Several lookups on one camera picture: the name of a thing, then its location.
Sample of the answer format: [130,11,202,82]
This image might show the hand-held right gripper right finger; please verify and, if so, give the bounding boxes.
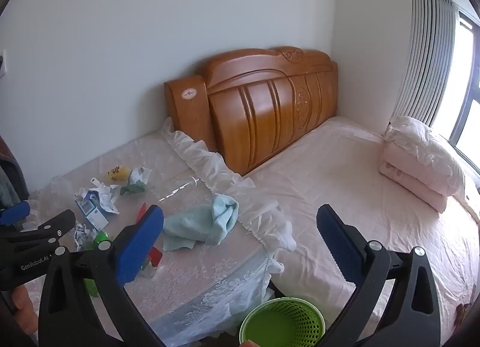
[316,204,442,347]

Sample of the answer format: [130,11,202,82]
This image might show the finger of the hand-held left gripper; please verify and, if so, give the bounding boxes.
[0,201,31,226]
[0,209,77,247]

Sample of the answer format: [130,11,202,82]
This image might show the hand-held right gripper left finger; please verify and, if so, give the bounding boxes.
[37,205,166,347]

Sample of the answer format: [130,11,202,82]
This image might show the red wrapper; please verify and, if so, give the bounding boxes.
[136,202,164,269]

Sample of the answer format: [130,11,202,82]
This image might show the white paper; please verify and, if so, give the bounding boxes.
[77,178,121,214]
[73,221,94,252]

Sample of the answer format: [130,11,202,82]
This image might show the clear plastic bag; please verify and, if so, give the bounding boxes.
[39,176,76,213]

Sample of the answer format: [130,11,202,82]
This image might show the green plastic item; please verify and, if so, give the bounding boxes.
[83,230,113,251]

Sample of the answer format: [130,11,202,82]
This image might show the blue white carton box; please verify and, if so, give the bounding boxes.
[74,187,110,228]

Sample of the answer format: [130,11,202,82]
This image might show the green white wrapper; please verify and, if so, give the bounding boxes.
[120,166,152,196]

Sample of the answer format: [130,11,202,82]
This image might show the green plastic basket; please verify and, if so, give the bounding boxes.
[239,297,326,347]

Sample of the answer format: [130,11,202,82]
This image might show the person's left hand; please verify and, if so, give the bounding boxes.
[10,286,40,337]

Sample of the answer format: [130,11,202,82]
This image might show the dark clothing pile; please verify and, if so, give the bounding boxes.
[0,135,31,209]

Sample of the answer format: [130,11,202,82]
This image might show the clear plastic bottle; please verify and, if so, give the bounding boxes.
[155,176,199,201]

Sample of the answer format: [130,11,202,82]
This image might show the light blue towel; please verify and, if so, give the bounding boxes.
[162,194,240,252]

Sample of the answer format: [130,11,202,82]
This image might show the yellow snack packet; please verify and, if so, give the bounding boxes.
[106,166,132,183]

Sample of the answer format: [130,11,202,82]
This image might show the bed with pink sheet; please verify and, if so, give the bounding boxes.
[244,115,480,347]

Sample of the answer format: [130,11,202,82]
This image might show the carved wooden headboard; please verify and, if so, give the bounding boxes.
[164,46,339,176]

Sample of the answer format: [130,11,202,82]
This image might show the dark framed window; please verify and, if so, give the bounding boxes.
[431,10,480,220]

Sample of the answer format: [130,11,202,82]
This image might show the grey vertical blinds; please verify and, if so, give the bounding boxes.
[390,0,460,138]

